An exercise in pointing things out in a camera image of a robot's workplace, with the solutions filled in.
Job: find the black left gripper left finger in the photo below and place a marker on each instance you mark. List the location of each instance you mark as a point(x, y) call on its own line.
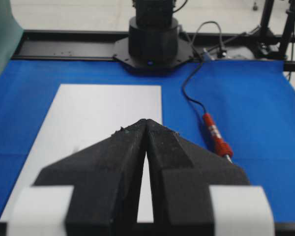
point(94, 192)

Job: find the red soldering iron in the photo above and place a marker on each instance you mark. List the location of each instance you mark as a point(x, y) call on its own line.
point(221, 147)

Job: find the black aluminium frame rail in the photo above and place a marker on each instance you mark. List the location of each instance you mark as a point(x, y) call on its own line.
point(98, 46)

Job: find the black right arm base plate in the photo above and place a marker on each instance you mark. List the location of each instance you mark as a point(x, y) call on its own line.
point(135, 65)

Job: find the blue table cloth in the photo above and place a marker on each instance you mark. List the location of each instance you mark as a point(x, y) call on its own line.
point(251, 101)

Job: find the green backdrop curtain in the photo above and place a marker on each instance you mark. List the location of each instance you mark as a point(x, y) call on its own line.
point(10, 33)

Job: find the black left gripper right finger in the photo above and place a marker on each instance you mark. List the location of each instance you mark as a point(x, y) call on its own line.
point(197, 193)

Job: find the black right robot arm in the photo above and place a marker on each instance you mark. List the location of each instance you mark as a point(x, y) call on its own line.
point(153, 32)

